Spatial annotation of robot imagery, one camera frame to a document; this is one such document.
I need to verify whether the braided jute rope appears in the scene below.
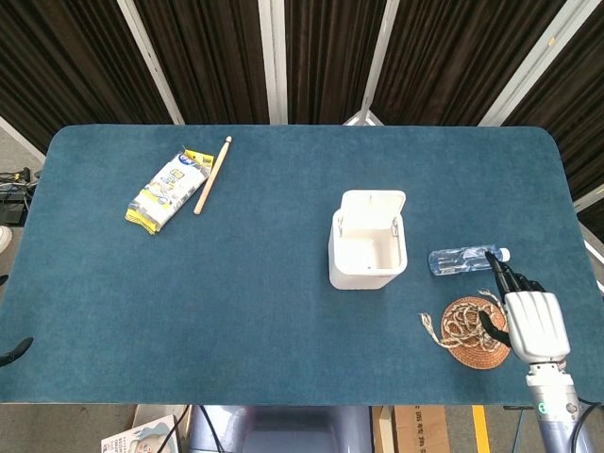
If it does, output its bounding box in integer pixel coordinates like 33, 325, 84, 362
419, 288, 510, 353

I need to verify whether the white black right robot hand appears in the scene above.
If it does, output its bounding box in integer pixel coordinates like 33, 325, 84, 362
475, 250, 572, 365

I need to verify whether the black floor equipment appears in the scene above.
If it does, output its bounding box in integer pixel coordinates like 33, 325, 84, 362
0, 166, 40, 226

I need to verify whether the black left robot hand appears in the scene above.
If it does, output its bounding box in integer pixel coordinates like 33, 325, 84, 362
0, 336, 35, 369

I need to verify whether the illustrated white box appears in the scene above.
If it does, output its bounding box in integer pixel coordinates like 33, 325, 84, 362
100, 413, 179, 453

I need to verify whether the yellow white snack package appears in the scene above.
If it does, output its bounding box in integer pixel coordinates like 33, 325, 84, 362
125, 146, 215, 236

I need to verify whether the blue table cloth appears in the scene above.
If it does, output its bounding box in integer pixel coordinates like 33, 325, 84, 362
0, 123, 604, 407

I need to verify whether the brown cardboard box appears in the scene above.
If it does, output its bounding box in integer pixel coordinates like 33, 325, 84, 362
372, 404, 450, 453

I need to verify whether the white frame post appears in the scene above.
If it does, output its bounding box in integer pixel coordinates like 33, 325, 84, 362
478, 0, 578, 127
258, 0, 289, 126
116, 0, 186, 126
370, 0, 404, 103
572, 184, 604, 265

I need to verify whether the grey robot torso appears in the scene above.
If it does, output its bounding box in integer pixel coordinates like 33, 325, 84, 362
188, 404, 375, 453

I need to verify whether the black cable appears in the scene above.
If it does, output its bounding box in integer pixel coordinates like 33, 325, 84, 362
196, 404, 226, 453

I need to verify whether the round woven coaster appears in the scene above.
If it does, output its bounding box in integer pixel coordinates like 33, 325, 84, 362
440, 295, 512, 366

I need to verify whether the clear plastic water bottle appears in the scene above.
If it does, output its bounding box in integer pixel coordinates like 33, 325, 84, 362
428, 243, 512, 277

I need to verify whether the white plastic box lid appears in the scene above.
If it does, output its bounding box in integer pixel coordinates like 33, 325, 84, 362
339, 189, 408, 233

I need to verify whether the dark brown curtain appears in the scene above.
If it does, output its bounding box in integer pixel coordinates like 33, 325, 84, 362
0, 0, 604, 228

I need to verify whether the wooden stick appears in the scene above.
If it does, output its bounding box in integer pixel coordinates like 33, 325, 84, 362
193, 135, 234, 216

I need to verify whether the white open-lid box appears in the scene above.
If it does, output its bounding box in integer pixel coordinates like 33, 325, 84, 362
327, 189, 409, 291

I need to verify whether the silver stand base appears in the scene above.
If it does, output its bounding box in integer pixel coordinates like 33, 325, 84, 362
343, 95, 384, 126

